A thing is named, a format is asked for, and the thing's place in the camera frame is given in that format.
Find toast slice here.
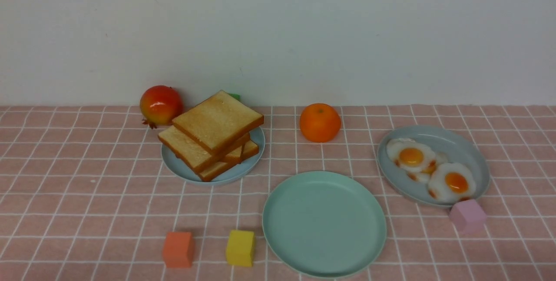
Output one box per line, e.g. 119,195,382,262
172,90,265,155
220,140,259,165
158,126,250,173
196,162,237,182

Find fried egg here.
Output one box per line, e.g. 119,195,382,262
428,162,477,204
387,139,437,172
407,152,448,184

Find orange mandarin fruit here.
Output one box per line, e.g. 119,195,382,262
299,103,342,143

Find green cube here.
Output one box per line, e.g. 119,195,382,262
228,93,242,101

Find green centre plate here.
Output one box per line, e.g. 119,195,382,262
261,171,387,279

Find blue bread plate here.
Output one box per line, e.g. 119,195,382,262
161,127,265,186

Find red pomegranate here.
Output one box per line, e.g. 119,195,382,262
139,85,184,129

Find yellow cube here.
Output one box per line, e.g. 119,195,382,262
225,230,256,267

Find orange cube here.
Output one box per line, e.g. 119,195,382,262
162,231,195,268

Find grey-blue egg plate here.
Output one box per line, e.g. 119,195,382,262
377,125,490,208

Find pink checked tablecloth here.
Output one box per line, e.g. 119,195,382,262
0,105,556,281

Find pink cube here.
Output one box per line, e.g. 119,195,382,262
448,198,487,234

